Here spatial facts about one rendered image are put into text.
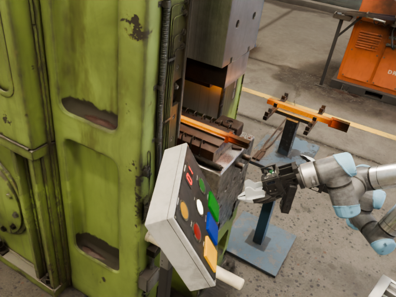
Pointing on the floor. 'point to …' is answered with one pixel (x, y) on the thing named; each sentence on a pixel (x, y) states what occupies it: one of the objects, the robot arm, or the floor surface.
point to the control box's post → (164, 276)
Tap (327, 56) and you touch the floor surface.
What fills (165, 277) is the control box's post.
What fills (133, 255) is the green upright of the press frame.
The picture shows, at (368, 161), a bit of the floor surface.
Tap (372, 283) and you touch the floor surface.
